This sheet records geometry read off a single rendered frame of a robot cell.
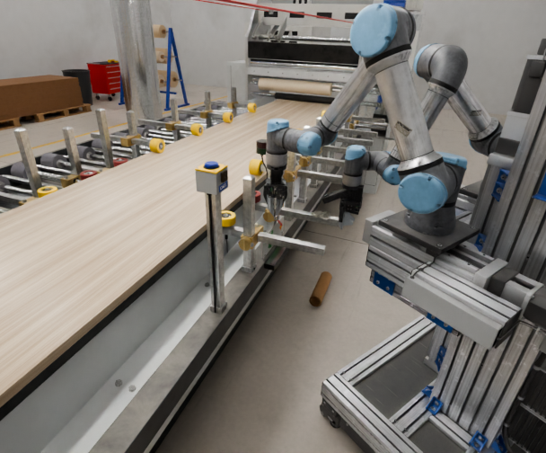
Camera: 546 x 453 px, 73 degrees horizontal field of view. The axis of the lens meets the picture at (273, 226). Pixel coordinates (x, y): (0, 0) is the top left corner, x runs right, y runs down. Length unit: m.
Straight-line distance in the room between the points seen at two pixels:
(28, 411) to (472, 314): 1.11
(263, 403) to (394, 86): 1.50
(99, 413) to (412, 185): 1.05
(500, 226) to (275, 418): 1.25
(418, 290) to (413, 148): 0.40
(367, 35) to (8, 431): 1.24
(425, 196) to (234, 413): 1.34
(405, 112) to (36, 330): 1.06
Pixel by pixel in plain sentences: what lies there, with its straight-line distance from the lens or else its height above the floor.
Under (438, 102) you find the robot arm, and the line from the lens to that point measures 1.39.
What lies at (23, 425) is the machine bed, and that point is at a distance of 1.13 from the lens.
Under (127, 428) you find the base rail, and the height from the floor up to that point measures 0.70.
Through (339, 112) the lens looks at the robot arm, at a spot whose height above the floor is 1.34.
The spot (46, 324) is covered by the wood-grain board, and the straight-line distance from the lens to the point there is 1.11.
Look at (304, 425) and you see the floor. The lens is 1.89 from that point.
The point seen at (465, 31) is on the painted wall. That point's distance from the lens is 10.25.
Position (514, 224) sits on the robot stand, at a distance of 1.30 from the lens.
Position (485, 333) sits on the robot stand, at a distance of 1.08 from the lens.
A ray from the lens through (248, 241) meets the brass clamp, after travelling 1.39.
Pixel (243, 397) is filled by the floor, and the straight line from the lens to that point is 1.96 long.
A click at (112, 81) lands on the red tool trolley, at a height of 0.42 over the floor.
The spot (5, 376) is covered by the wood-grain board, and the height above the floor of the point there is 0.90.
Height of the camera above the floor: 1.57
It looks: 28 degrees down
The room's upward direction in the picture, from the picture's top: 2 degrees clockwise
